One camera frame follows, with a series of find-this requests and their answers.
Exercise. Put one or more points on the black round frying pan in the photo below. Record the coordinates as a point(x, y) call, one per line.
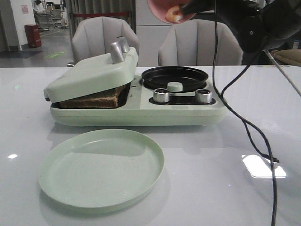
point(190, 78)

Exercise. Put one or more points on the right beige chair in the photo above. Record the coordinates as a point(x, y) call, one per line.
point(194, 42)

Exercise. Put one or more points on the pink bowl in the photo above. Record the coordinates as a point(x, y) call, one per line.
point(159, 9)

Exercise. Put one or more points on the right silver knob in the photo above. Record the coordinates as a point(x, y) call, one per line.
point(203, 96)

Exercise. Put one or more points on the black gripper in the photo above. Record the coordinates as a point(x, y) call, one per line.
point(243, 17)

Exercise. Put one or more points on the silver knob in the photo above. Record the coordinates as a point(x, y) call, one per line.
point(161, 95)
point(203, 96)

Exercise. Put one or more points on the grey curtain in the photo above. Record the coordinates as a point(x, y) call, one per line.
point(100, 6)

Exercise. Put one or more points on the shrimp pieces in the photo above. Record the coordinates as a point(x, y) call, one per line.
point(174, 15)

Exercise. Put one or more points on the red bin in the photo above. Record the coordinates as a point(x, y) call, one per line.
point(32, 35)

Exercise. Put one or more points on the left silver knob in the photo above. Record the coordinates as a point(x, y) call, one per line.
point(161, 95)

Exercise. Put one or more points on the green breakfast maker base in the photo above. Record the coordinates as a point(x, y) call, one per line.
point(140, 110)

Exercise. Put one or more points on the beige cushion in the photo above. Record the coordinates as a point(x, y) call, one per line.
point(288, 56)

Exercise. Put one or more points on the beige chair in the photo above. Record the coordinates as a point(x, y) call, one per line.
point(93, 36)
point(194, 42)

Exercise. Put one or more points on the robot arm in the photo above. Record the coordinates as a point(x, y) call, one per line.
point(281, 19)

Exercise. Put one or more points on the white refrigerator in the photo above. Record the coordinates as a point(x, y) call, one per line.
point(150, 32)

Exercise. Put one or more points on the light green plate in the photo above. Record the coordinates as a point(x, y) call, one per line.
point(104, 170)

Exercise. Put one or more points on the left beige chair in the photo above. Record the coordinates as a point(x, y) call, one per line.
point(93, 36)

